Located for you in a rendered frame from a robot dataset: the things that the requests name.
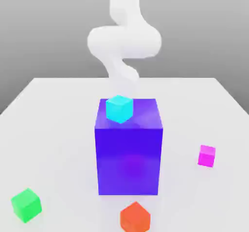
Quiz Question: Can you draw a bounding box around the small cyan cube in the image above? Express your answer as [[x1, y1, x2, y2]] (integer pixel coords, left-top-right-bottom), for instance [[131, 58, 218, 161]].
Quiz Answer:
[[105, 95, 134, 124]]

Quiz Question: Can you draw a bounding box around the small magenta cube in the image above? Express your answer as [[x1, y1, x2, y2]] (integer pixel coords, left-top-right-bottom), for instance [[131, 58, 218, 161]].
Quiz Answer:
[[197, 145, 216, 168]]

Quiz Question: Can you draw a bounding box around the small orange cube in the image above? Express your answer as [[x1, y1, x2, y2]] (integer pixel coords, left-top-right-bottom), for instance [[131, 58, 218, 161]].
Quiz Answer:
[[120, 201, 151, 232]]

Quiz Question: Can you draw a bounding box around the small green cube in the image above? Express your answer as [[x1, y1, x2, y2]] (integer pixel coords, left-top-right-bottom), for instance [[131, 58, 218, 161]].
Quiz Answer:
[[11, 187, 42, 224]]

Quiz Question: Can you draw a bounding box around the large blue box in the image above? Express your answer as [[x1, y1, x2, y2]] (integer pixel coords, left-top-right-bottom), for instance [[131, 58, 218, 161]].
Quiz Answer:
[[94, 98, 163, 196]]

